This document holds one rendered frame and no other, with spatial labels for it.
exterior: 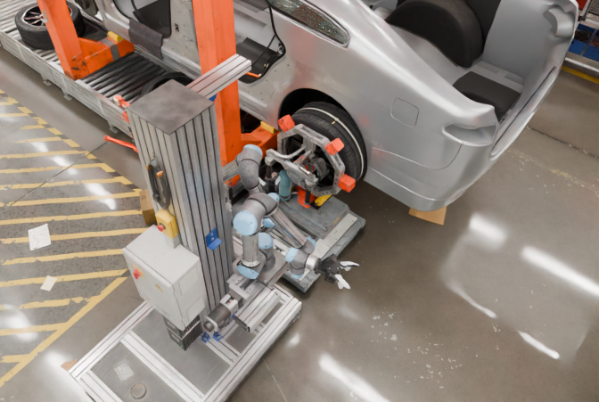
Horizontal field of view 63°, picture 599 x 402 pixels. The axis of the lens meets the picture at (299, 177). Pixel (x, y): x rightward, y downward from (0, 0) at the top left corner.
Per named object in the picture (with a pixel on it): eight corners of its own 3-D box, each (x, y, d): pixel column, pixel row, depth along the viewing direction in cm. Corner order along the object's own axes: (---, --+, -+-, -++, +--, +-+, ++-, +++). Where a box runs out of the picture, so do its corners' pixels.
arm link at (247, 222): (267, 263, 275) (266, 202, 234) (256, 284, 265) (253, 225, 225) (248, 256, 278) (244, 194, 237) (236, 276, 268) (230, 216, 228)
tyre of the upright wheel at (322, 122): (388, 168, 335) (336, 86, 322) (370, 187, 322) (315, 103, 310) (331, 184, 389) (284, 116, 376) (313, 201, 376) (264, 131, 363)
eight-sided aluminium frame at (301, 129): (340, 203, 351) (348, 149, 311) (334, 209, 348) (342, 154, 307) (282, 167, 372) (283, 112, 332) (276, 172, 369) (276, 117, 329)
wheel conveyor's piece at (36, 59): (126, 59, 556) (118, 28, 527) (59, 94, 509) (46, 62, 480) (74, 27, 595) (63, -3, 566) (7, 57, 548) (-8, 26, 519)
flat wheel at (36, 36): (93, 19, 560) (86, -1, 542) (77, 51, 515) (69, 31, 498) (34, 17, 556) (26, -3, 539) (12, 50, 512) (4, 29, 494)
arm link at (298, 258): (291, 252, 251) (291, 242, 244) (310, 259, 248) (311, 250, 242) (284, 264, 246) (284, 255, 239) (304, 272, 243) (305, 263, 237)
